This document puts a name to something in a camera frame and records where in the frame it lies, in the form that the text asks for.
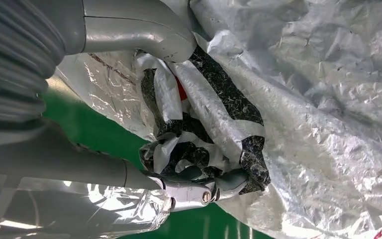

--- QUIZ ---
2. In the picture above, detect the green conveyor belt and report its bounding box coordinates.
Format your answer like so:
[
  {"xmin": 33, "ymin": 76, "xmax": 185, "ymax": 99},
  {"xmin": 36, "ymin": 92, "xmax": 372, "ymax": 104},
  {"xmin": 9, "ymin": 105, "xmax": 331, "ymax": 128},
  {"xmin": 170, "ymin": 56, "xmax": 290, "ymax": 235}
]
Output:
[{"xmin": 41, "ymin": 89, "xmax": 274, "ymax": 239}]

